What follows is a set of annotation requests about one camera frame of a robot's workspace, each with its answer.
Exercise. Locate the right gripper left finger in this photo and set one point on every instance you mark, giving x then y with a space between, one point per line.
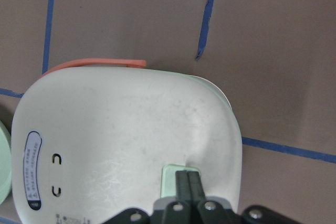
182 185

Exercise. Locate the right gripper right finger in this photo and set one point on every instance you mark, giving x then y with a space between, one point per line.
196 187

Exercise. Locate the green plate near right arm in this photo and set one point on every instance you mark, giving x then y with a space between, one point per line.
6 163

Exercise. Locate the white rice cooker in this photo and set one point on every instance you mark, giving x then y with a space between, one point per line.
89 142

